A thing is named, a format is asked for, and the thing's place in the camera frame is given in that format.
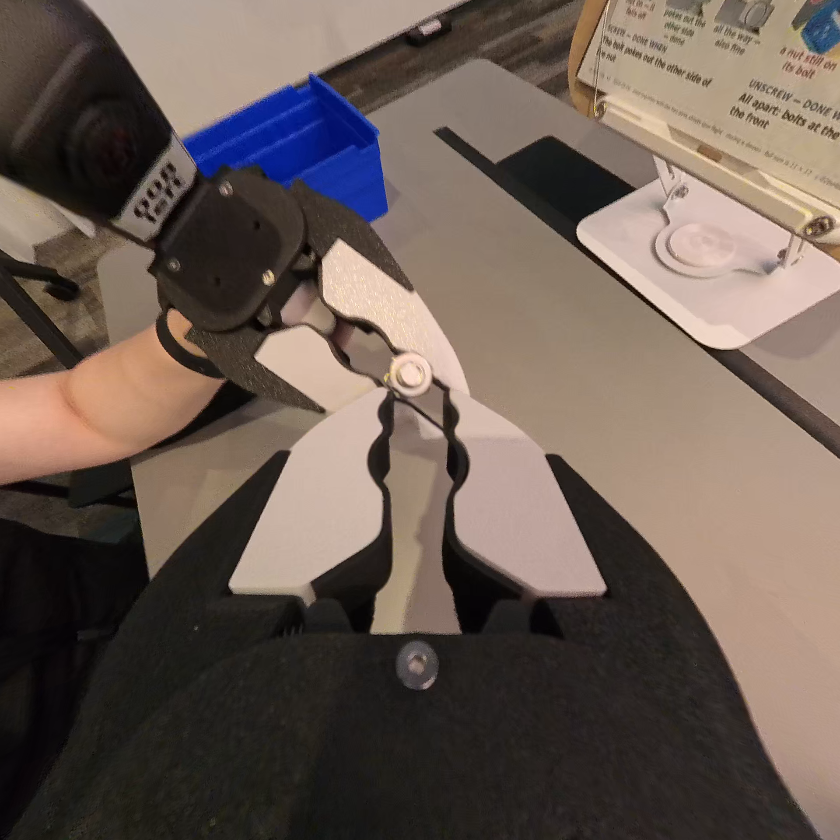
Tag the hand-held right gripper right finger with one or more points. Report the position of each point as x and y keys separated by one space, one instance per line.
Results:
x=525 y=518

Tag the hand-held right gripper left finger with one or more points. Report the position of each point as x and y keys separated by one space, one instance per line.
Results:
x=308 y=518

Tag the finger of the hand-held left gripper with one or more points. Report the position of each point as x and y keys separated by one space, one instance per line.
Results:
x=387 y=295
x=308 y=367

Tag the silver hex bolt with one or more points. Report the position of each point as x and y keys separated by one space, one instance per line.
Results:
x=411 y=375

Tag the blue plastic divided bin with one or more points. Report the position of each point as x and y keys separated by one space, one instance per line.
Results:
x=328 y=164

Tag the person's left forearm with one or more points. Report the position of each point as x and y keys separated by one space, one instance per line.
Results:
x=98 y=407

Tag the black chair base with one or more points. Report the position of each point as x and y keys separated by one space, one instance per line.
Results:
x=56 y=287

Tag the printed instruction sheet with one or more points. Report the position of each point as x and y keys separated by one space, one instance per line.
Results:
x=689 y=65

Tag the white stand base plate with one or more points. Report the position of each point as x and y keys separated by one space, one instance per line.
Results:
x=630 y=249

